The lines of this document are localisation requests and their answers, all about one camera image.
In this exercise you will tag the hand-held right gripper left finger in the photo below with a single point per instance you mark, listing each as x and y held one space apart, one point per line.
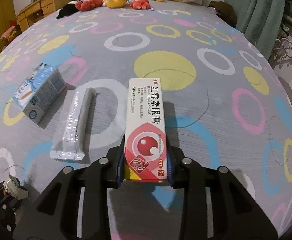
120 165

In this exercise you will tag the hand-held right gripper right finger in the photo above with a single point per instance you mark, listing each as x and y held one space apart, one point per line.
170 167

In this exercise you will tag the red and white ointment box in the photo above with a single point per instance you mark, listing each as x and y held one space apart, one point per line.
143 120

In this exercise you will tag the white tube packet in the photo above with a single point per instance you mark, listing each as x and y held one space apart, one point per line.
73 130

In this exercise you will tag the blue and white carton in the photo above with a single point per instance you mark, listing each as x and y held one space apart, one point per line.
38 90

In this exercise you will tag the bed with circle-print sheet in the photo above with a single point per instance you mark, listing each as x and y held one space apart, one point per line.
161 42

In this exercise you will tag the wooden chair with clothes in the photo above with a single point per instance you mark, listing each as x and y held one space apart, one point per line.
9 35

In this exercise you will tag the pink clothes hangers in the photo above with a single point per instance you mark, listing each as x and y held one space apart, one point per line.
283 52

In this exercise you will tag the small red plush toy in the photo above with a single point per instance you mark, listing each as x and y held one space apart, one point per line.
139 3

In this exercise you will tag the yellow round plush toy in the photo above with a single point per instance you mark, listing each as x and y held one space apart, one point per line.
115 1

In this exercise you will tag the dark brown cloth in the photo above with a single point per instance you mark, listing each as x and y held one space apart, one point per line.
223 12

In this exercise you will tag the black and white plush toy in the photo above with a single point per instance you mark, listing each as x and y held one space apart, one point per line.
67 10

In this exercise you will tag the wooden desk with drawers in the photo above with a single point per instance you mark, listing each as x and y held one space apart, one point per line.
48 3

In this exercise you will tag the teal curtain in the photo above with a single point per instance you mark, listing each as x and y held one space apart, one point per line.
256 10

